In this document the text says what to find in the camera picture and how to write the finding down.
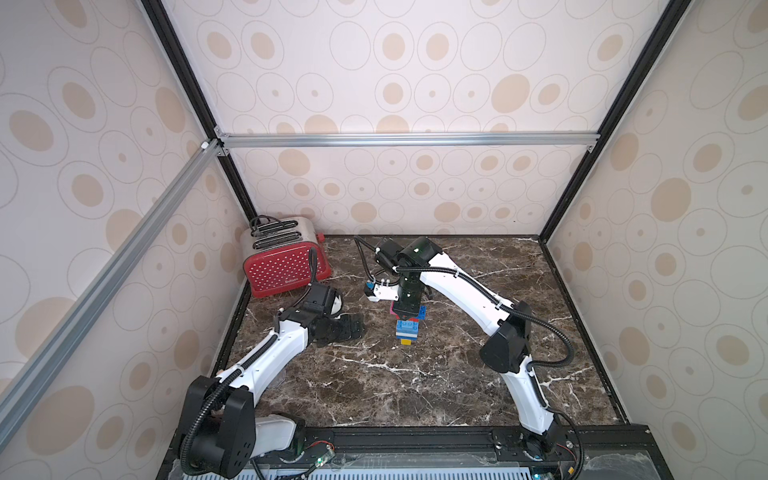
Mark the left aluminium frame bar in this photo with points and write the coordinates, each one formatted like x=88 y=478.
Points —
x=39 y=372

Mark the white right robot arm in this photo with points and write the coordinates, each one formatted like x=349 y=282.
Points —
x=507 y=326

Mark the red polka dot toaster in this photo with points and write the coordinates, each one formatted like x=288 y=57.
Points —
x=276 y=254

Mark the horizontal aluminium frame bar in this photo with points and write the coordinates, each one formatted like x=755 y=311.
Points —
x=424 y=139

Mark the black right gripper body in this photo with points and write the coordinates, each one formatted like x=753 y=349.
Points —
x=409 y=309

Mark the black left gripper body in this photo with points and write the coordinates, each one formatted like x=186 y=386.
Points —
x=340 y=328

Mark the light blue long lego brick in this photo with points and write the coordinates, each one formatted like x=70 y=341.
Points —
x=407 y=328

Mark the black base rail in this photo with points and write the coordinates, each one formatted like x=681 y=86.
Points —
x=596 y=446

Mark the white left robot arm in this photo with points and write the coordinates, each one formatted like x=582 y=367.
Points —
x=219 y=432

